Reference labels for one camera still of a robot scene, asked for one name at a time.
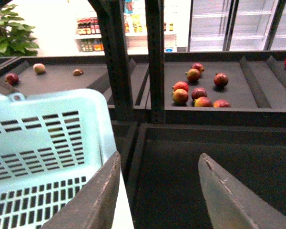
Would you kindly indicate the green potted plant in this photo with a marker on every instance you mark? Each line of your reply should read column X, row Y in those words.
column 16, row 37

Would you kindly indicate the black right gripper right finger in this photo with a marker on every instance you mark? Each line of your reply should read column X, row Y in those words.
column 232, row 205

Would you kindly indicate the light blue plastic basket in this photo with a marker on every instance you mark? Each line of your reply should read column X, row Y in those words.
column 51, row 145

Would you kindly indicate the dark wooden produce stand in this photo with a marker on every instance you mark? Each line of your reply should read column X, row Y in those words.
column 159, row 181

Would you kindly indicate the glass door refrigerator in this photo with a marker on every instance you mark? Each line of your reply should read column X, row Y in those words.
column 237, row 25

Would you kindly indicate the white shelf with bottles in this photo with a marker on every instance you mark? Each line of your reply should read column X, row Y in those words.
column 88, row 36

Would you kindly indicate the red mango fruit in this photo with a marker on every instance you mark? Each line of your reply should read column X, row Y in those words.
column 221, row 80
column 180, row 97
column 193, row 75

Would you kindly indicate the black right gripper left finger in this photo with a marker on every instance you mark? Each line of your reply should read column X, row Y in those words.
column 94, row 205

